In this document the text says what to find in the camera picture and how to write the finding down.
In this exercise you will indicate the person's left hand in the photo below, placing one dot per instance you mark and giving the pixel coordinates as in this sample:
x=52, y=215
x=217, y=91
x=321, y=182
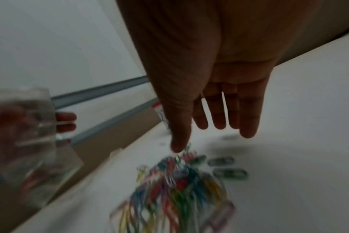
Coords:
x=66, y=118

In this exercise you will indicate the person's right hand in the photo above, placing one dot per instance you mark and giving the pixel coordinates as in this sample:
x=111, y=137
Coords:
x=206, y=57

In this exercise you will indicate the small clear plastic bag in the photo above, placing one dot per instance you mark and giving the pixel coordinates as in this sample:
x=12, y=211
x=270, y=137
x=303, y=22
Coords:
x=36, y=145

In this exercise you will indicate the pile of coloured paper clips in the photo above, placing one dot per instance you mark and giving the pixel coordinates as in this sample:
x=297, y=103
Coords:
x=174, y=186

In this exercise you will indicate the beige partition with glass strip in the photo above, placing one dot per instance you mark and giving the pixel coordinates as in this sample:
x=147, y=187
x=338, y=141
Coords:
x=105, y=145

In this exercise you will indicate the red cup with paper label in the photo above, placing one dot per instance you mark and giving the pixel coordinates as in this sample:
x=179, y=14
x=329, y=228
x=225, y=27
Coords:
x=160, y=113

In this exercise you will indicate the beige partition panel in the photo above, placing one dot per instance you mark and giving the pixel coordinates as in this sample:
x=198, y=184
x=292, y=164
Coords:
x=321, y=41

